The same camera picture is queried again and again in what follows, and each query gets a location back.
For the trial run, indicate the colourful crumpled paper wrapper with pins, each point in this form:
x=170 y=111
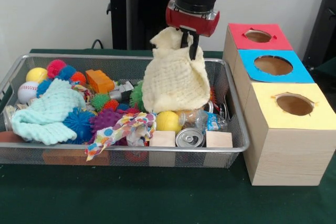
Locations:
x=123 y=127

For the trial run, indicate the mint green cloth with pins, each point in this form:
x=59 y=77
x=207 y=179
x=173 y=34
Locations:
x=52 y=113

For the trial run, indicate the yellow smiley ball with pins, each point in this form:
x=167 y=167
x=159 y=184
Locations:
x=168 y=121

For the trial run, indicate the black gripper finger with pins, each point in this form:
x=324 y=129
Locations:
x=193 y=48
x=184 y=39

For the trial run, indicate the green spiky ball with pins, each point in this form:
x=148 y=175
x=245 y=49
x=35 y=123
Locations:
x=136 y=95

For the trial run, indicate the metal mesh bin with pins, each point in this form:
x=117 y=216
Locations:
x=78 y=159

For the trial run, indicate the white baseball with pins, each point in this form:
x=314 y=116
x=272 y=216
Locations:
x=27 y=93

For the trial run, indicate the black upright panel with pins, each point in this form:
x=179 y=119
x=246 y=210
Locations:
x=323 y=24

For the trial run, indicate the cream yellow cloth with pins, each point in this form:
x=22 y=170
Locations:
x=173 y=85

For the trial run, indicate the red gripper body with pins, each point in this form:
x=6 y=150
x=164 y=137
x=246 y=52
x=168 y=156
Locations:
x=191 y=22

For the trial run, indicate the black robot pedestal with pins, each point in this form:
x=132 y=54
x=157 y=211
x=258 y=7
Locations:
x=136 y=24

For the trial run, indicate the plain wooden cube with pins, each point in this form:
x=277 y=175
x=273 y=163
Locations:
x=162 y=138
x=219 y=139

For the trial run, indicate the blue puffer ball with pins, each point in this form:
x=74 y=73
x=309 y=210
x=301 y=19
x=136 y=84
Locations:
x=43 y=87

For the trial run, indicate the purple spiky ball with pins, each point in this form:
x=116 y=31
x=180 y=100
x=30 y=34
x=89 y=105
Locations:
x=105 y=120

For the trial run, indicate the dark green table cloth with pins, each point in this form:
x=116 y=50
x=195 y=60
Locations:
x=157 y=197

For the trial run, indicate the multicolour puffer caterpillar toy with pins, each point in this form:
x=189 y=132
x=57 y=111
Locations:
x=101 y=102

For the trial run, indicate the green cloth side table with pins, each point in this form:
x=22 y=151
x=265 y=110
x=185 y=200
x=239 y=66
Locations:
x=328 y=70

